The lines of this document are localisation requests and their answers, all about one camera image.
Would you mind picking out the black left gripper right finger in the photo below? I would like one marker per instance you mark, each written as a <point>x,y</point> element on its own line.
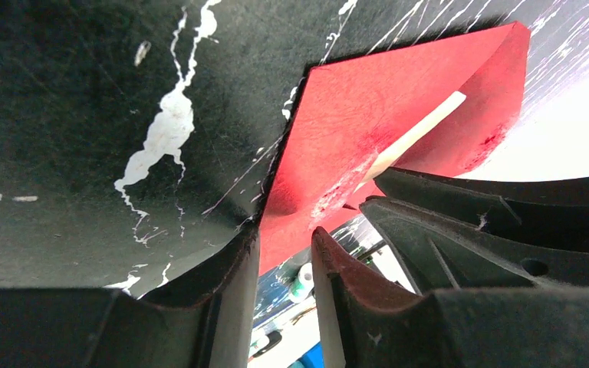
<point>366,320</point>

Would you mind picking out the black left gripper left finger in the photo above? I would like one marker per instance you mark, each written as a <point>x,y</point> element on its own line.
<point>202,318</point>

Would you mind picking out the green white glue stick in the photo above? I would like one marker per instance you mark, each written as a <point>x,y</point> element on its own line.
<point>302,285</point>

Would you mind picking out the red paper envelope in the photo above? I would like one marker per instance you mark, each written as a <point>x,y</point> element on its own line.
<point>351,111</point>

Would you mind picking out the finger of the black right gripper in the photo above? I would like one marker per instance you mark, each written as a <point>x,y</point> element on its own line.
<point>436,251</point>
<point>552,214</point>

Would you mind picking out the cream paper letter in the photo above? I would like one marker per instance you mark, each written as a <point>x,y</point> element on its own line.
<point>394,151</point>

